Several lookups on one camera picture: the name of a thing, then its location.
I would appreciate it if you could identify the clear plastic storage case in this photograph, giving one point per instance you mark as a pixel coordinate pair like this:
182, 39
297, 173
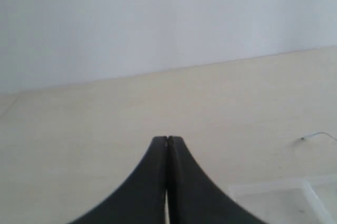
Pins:
299, 200

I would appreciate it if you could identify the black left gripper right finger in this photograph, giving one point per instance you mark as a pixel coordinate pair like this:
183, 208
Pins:
192, 196

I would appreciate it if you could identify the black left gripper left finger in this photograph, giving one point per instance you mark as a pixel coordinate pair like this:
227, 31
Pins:
141, 197

